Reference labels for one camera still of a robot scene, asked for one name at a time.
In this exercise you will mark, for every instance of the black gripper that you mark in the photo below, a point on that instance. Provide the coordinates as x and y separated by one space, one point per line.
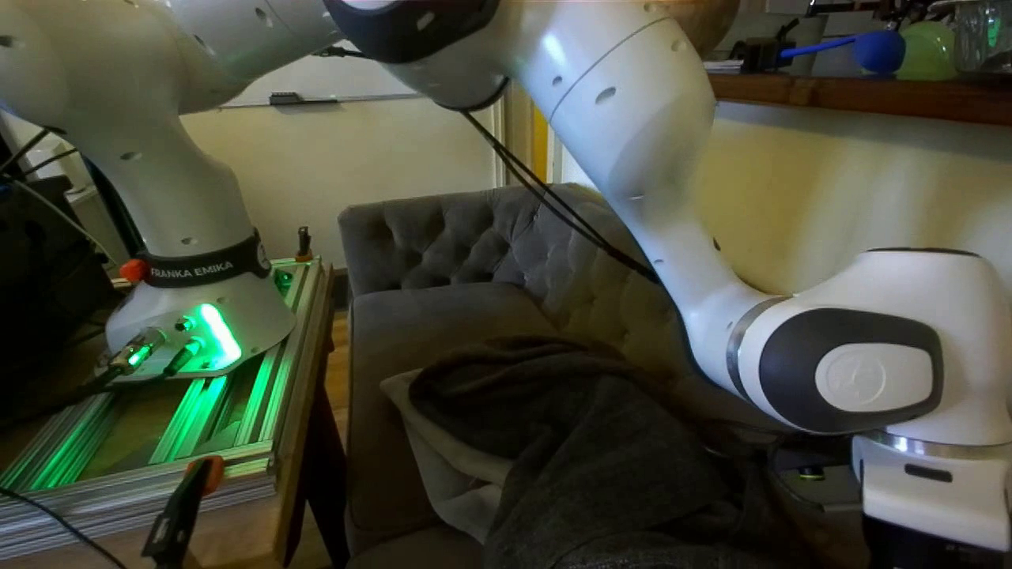
919 559

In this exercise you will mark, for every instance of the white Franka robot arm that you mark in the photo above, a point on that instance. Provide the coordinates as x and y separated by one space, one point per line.
635 158

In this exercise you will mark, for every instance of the dark gray blanket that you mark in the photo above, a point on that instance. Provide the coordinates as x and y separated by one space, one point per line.
588 463

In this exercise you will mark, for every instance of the brown wooden shelf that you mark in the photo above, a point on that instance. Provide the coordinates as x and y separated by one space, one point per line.
896 100

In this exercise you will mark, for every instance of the white folded cloth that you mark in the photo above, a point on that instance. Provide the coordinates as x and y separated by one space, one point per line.
445 475

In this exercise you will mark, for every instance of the green plastic dish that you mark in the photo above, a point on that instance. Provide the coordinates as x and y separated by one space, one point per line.
930 54

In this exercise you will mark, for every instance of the blue plastic ladle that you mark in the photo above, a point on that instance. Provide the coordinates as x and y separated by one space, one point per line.
877 53

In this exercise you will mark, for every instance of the clear glass jar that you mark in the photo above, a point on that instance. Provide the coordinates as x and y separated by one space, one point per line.
986 32

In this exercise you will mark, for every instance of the gray tufted sofa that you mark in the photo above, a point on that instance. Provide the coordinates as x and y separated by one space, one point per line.
452 254

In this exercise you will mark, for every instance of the brown wooden bowl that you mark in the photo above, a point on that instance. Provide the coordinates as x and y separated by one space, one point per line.
712 25

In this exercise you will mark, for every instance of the black orange clamp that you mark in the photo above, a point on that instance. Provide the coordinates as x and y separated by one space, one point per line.
179 518

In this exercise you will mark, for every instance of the white whiteboard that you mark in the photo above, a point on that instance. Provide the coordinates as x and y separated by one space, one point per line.
318 83

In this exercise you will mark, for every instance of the black equipment box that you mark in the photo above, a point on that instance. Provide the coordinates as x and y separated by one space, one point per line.
42 294

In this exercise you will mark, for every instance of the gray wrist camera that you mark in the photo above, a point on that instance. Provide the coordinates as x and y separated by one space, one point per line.
816 480

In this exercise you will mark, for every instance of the aluminum robot base frame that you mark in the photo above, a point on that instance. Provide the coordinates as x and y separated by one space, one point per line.
136 423

